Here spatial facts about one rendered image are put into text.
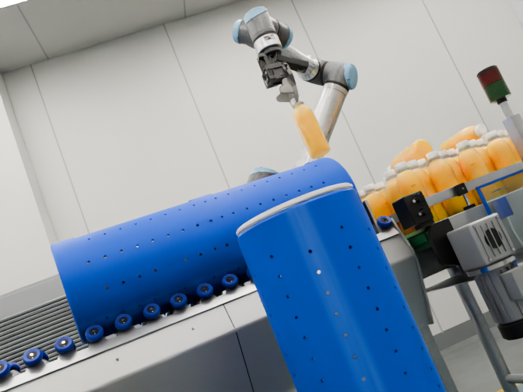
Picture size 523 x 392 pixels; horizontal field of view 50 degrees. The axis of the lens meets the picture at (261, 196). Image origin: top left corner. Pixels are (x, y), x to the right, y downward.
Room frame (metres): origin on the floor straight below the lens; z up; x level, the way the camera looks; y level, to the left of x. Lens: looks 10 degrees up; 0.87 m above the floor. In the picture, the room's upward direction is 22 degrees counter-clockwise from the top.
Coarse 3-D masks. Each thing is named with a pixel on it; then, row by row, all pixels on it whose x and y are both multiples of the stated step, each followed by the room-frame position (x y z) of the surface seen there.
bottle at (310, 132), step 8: (296, 104) 1.81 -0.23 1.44; (304, 104) 1.80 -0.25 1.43; (296, 112) 1.80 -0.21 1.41; (304, 112) 1.79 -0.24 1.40; (312, 112) 1.80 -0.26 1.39; (296, 120) 1.80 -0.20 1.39; (304, 120) 1.79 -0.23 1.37; (312, 120) 1.79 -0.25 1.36; (304, 128) 1.79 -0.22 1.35; (312, 128) 1.78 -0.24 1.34; (320, 128) 1.80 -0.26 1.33; (304, 136) 1.79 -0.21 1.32; (312, 136) 1.78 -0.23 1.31; (320, 136) 1.79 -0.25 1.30; (304, 144) 1.81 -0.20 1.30; (312, 144) 1.78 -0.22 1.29; (320, 144) 1.78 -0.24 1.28; (312, 152) 1.79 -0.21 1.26; (320, 152) 1.81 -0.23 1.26
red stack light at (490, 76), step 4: (492, 68) 1.61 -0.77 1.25; (496, 68) 1.61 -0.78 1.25; (484, 72) 1.61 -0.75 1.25; (488, 72) 1.61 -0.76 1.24; (492, 72) 1.61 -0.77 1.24; (496, 72) 1.61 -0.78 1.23; (480, 76) 1.62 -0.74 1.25; (484, 76) 1.62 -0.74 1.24; (488, 76) 1.61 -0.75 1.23; (492, 76) 1.61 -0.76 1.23; (496, 76) 1.61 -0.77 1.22; (500, 76) 1.61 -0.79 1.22; (480, 80) 1.63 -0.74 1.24; (484, 80) 1.62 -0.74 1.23; (488, 80) 1.61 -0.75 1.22; (492, 80) 1.61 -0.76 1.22; (496, 80) 1.61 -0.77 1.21; (480, 84) 1.64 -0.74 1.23; (484, 84) 1.63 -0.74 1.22; (488, 84) 1.62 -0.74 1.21; (484, 88) 1.64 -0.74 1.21
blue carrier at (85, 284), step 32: (320, 160) 1.73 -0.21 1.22; (224, 192) 1.60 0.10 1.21; (256, 192) 1.59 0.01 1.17; (288, 192) 1.61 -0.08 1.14; (128, 224) 1.49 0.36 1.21; (160, 224) 1.48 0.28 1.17; (192, 224) 1.50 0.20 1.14; (224, 224) 1.52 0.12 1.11; (64, 256) 1.39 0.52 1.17; (96, 256) 1.40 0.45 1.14; (128, 256) 1.42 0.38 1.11; (160, 256) 1.45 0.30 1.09; (192, 256) 1.48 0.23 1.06; (224, 256) 1.52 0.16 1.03; (64, 288) 1.36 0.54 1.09; (96, 288) 1.39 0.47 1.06; (128, 288) 1.42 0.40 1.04; (160, 288) 1.46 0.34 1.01; (192, 288) 1.52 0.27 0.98; (224, 288) 1.61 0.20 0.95; (96, 320) 1.42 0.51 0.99
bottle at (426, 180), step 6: (408, 168) 1.80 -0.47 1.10; (414, 168) 1.79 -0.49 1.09; (420, 168) 1.80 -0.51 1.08; (420, 174) 1.78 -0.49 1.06; (426, 174) 1.79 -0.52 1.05; (426, 180) 1.78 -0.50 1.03; (426, 186) 1.77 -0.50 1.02; (432, 186) 1.79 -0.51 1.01; (426, 192) 1.77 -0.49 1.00; (432, 192) 1.78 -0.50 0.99; (438, 204) 1.78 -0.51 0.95; (438, 210) 1.77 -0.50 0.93; (444, 210) 1.79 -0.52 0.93; (438, 216) 1.77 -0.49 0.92; (444, 216) 1.78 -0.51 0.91
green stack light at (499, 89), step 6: (492, 84) 1.61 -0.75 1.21; (498, 84) 1.61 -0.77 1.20; (504, 84) 1.61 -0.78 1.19; (486, 90) 1.63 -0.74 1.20; (492, 90) 1.62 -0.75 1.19; (498, 90) 1.61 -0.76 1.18; (504, 90) 1.61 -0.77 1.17; (486, 96) 1.65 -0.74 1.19; (492, 96) 1.62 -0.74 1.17; (498, 96) 1.61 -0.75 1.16; (504, 96) 1.62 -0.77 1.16; (492, 102) 1.63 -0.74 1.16
